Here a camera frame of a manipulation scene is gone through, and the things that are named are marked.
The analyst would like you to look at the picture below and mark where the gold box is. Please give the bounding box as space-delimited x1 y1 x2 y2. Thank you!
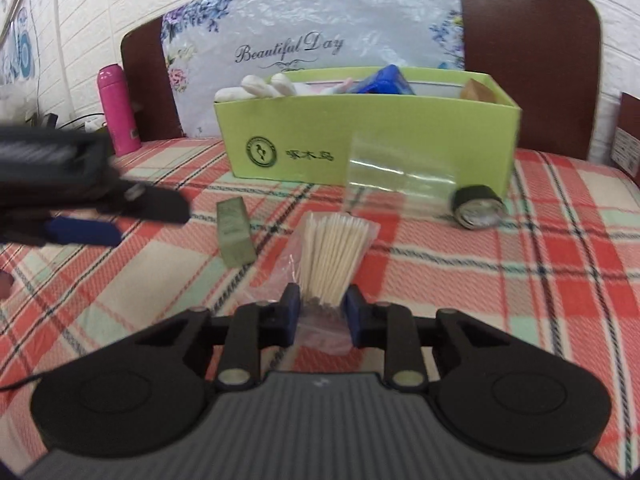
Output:
459 78 499 105

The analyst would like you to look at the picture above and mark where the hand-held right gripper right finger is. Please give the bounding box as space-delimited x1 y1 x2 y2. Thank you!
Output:
344 284 512 392

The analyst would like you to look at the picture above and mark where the bag of cotton swabs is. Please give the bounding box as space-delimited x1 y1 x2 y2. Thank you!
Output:
264 211 382 357

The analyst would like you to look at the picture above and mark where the blue wall sticker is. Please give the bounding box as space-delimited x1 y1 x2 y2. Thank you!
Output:
0 0 40 87

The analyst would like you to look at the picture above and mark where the light green cardboard box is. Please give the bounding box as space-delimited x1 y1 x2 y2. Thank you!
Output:
213 65 523 187

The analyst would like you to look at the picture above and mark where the floral plastic bag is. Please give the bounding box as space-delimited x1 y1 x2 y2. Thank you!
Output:
159 0 467 139

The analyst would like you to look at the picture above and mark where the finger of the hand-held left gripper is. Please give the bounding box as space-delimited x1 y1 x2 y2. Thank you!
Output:
97 182 192 225
0 214 124 249

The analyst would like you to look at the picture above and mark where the blue box with barcode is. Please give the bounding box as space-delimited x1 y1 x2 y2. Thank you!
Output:
357 63 417 96

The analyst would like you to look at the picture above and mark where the pink thermos bottle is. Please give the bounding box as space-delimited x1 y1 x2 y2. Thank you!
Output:
97 63 143 157

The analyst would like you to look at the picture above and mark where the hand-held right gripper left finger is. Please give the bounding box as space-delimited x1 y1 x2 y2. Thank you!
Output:
134 283 302 393

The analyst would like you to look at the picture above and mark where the brown cardboard box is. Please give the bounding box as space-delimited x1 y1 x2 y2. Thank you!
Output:
610 91 640 187

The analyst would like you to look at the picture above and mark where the olive green small box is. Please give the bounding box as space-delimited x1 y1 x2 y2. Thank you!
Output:
215 197 258 269

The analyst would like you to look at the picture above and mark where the clear plastic jar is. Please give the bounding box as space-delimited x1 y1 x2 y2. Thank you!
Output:
347 132 509 231

